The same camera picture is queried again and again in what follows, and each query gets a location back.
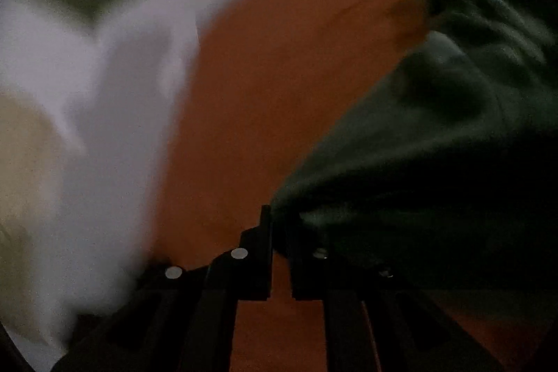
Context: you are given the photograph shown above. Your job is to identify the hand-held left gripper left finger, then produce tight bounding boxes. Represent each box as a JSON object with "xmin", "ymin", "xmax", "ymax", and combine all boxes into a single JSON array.
[{"xmin": 52, "ymin": 205, "xmax": 273, "ymax": 372}]

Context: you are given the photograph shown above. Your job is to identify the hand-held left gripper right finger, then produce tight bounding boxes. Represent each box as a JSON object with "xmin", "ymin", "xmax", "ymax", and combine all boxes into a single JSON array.
[{"xmin": 289, "ymin": 248, "xmax": 506, "ymax": 372}]

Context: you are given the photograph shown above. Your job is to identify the orange blanket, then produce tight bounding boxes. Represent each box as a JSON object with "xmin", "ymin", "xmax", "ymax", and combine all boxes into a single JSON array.
[{"xmin": 154, "ymin": 0, "xmax": 541, "ymax": 372}]

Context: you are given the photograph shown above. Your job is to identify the green fleece jacket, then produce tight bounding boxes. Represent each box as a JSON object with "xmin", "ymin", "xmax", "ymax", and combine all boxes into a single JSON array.
[{"xmin": 270, "ymin": 0, "xmax": 558, "ymax": 294}]

